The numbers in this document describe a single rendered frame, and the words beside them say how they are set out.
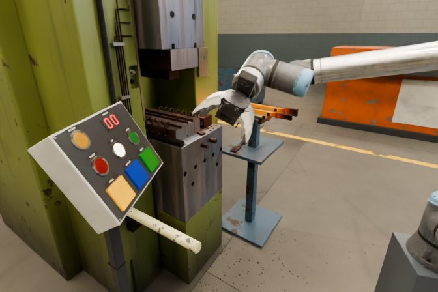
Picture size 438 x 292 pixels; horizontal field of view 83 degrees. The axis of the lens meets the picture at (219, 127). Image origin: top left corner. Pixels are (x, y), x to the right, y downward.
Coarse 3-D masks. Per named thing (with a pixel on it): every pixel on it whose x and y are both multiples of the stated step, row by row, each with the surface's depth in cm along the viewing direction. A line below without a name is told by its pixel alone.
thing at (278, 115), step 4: (256, 112) 167; (260, 112) 165; (264, 112) 164; (268, 112) 162; (272, 112) 162; (272, 116) 161; (276, 116) 158; (280, 116) 158; (284, 116) 157; (288, 116) 154; (292, 116) 154
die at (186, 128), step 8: (160, 112) 144; (168, 112) 147; (168, 120) 134; (176, 120) 133; (160, 128) 127; (168, 128) 125; (176, 128) 125; (184, 128) 127; (192, 128) 133; (176, 136) 123; (184, 136) 128
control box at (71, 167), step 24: (96, 120) 73; (120, 120) 83; (48, 144) 58; (72, 144) 62; (96, 144) 69; (144, 144) 89; (48, 168) 60; (72, 168) 59; (120, 168) 73; (144, 168) 83; (72, 192) 62; (96, 192) 62; (96, 216) 64; (120, 216) 65
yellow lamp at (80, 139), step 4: (76, 132) 64; (80, 132) 65; (76, 136) 64; (80, 136) 65; (84, 136) 66; (76, 140) 63; (80, 140) 64; (84, 140) 65; (76, 144) 63; (80, 144) 64; (84, 144) 65
